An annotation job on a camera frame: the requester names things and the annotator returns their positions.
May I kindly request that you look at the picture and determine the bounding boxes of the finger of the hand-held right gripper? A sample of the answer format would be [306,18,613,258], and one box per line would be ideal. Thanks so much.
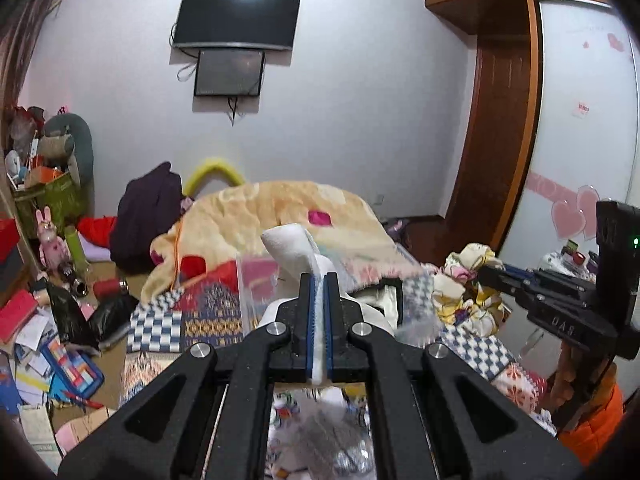
[476,265,532,307]
[501,262,597,292]

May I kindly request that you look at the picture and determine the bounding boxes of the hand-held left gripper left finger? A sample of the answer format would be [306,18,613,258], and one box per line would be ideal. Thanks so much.
[56,273,321,480]

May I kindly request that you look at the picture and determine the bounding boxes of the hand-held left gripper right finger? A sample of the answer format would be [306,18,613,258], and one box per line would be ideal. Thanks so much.
[324,272,587,480]

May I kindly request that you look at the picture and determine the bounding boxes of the white sock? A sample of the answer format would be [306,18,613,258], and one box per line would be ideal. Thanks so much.
[261,223,342,383]

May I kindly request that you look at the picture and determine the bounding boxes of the person's right forearm orange sleeve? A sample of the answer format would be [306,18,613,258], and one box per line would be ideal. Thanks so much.
[556,365,627,467]

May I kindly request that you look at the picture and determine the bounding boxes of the person's right hand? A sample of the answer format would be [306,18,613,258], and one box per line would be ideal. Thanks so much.
[550,342,578,413]

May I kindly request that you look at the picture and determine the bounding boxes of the yellow floral cloth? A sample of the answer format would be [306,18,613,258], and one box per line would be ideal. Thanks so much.
[432,242,510,337]

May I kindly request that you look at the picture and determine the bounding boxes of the white cloth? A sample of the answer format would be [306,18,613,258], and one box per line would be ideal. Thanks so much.
[359,284,403,332]

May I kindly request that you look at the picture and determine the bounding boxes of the clear plastic box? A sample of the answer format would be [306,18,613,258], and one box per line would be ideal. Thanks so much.
[235,255,282,337]

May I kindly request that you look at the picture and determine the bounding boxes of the pink heart stickers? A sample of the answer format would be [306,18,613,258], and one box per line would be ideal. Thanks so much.
[529,172,602,242]

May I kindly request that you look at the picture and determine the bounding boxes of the beige fleece blanket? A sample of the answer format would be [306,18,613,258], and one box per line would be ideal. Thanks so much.
[141,180,418,307]

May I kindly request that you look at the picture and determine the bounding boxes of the brown wooden wardrobe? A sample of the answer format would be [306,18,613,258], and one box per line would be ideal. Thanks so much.
[424,0,607,262]

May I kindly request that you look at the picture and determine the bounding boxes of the white sliding wardrobe door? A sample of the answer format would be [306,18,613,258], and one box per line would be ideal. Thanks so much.
[499,0,640,283]

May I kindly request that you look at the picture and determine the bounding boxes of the patchwork checkered quilt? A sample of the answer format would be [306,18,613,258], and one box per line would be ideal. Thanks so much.
[119,260,557,480]

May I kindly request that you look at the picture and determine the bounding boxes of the yellow foam tube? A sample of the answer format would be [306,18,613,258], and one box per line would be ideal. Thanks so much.
[182,157,246,197]

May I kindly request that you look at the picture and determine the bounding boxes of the dark purple jacket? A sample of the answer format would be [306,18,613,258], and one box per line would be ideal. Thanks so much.
[109,161,184,274]

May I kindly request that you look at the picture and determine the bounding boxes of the black plastic bag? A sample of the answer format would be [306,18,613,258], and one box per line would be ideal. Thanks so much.
[46,280,139,352]

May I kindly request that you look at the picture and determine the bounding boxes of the red thermos flask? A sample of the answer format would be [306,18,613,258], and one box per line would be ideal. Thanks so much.
[93,278,130,299]

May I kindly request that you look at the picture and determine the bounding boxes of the red cloth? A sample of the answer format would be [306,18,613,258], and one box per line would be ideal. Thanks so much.
[76,215,119,249]

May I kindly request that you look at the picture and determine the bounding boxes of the green bottle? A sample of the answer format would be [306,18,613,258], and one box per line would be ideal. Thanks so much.
[63,225,91,269]

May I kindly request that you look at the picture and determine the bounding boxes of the blue pencil case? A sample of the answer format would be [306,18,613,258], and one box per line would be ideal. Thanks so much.
[39,337,106,402]

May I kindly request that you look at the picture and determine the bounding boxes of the small black monitor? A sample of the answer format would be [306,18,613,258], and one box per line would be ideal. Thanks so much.
[193,48,266,99]

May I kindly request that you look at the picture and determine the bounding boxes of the pink bunny doll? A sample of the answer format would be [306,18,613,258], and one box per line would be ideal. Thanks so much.
[34,206,71,269]

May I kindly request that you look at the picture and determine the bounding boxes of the green storage box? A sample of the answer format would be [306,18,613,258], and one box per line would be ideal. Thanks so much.
[14,172,87,233]

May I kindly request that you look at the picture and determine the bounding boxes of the pile of papers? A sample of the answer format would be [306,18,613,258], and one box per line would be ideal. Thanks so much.
[0,317,68,463]

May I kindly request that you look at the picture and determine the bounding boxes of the grey neck pillow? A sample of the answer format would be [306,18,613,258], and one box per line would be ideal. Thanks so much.
[42,112,95,187]

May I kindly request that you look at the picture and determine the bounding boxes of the red book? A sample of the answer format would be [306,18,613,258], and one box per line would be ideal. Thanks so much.
[0,290,40,345]

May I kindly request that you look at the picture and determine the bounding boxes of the brown plush toy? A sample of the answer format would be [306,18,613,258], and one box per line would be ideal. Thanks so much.
[37,130,77,162]

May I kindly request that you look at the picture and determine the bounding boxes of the black wall television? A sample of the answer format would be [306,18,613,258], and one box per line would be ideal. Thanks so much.
[172,0,302,53]

